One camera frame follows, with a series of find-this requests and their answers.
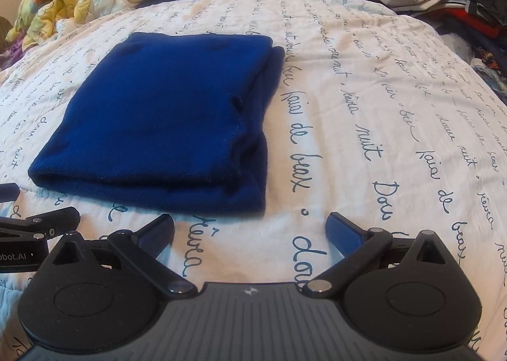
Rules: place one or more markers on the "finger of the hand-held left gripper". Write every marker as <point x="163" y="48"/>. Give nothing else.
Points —
<point x="8" y="192"/>
<point x="59" y="218"/>

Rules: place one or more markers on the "yellow and orange comforter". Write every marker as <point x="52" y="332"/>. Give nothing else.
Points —
<point x="51" y="0"/>

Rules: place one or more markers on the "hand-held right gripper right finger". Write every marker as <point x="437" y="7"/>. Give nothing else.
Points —
<point x="344" y="232"/>

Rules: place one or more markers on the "purple cloth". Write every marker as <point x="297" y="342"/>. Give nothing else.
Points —
<point x="14" y="54"/>

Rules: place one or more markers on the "white script-print bedsheet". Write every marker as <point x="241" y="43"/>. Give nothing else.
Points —
<point x="356" y="107"/>

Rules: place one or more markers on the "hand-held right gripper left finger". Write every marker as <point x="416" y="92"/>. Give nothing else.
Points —
<point x="156" y="236"/>

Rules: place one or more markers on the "blue fleece garment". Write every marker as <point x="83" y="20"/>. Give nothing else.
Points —
<point x="158" y="115"/>

